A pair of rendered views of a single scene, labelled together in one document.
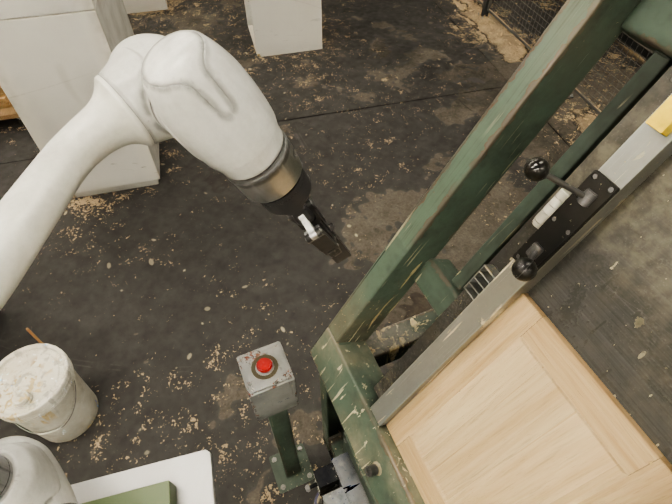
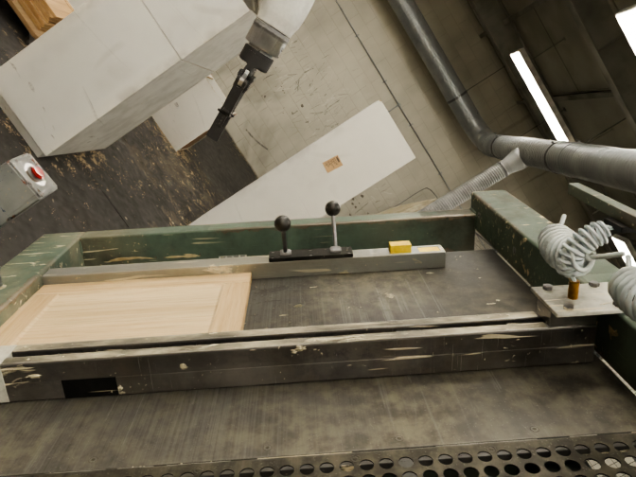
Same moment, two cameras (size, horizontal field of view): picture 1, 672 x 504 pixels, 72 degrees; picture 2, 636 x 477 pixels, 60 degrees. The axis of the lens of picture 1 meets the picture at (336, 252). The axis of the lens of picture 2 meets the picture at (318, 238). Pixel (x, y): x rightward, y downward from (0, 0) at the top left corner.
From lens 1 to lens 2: 0.96 m
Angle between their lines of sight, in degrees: 42
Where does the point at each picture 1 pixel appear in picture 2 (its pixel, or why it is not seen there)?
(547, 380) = (213, 301)
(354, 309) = (124, 233)
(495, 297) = (235, 261)
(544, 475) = (144, 332)
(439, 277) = not seen: hidden behind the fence
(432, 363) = (145, 267)
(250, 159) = (279, 14)
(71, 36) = (151, 47)
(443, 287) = not seen: hidden behind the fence
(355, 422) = (22, 266)
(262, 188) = (262, 32)
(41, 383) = not seen: outside the picture
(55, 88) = (100, 44)
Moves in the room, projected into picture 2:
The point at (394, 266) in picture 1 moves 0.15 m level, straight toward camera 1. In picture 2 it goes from (188, 231) to (158, 220)
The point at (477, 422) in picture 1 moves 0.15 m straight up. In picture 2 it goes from (131, 303) to (186, 267)
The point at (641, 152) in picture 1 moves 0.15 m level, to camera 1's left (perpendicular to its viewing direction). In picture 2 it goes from (375, 253) to (343, 200)
